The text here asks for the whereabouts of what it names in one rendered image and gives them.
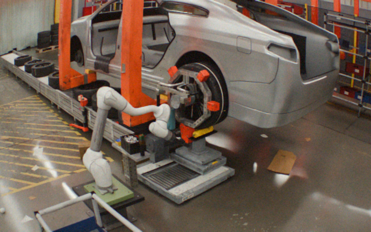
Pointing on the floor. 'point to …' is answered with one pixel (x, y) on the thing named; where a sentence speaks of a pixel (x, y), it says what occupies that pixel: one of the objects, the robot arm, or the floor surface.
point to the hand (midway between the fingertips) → (185, 144)
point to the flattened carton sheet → (282, 162)
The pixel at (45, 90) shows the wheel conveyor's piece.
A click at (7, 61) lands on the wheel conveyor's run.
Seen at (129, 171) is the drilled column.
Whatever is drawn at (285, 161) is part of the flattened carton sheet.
